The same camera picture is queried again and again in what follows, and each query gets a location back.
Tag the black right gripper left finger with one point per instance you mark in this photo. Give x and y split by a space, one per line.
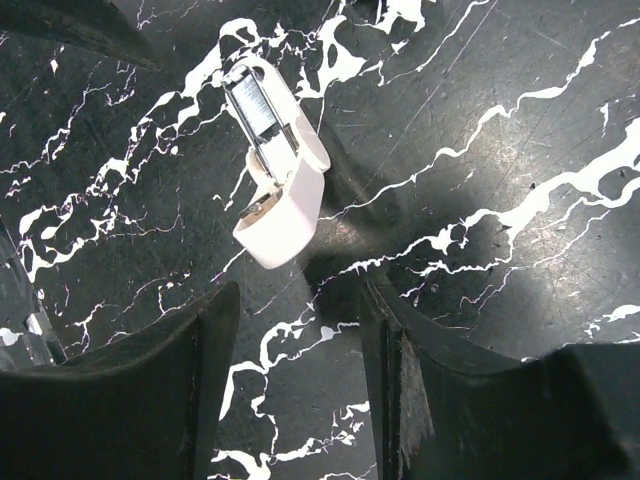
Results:
144 407

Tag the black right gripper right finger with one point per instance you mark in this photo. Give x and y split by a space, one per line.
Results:
443 407

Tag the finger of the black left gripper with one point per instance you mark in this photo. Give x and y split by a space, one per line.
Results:
97 26

